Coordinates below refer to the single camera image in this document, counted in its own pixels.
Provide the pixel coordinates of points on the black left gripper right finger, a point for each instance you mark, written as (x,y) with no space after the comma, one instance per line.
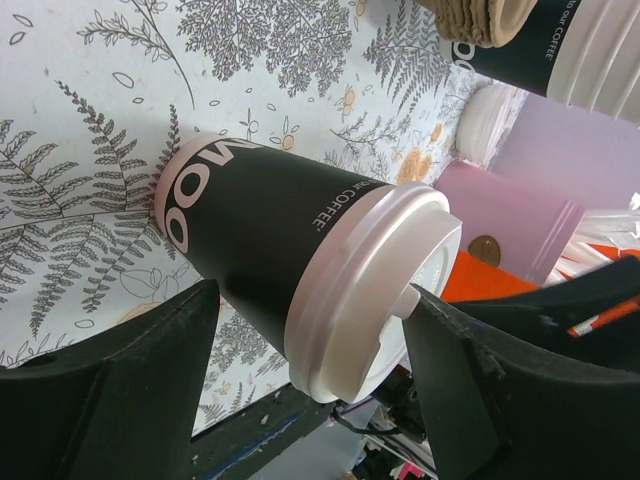
(506,392)

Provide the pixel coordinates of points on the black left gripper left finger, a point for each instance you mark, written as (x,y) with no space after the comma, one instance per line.
(118,405)

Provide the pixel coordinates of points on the orange paper bag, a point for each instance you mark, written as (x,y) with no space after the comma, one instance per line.
(473,280)

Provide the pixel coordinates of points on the black paper coffee cup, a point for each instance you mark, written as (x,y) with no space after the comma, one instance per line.
(251,217)

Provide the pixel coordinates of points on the stack of paper cups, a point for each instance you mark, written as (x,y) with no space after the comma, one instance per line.
(583,54)

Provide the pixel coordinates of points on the white cup lid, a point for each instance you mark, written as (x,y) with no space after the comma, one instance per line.
(343,333)

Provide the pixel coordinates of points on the pink straw holder cup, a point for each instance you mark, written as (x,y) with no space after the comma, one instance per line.
(516,227)

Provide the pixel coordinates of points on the stack of white lids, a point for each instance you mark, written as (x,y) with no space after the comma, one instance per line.
(486,122)

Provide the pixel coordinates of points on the floral table mat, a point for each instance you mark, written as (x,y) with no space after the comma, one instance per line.
(97,95)

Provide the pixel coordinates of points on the brown cardboard cup carrier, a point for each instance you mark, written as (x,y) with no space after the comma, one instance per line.
(483,23)

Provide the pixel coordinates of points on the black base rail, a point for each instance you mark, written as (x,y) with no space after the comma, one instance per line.
(246,441)

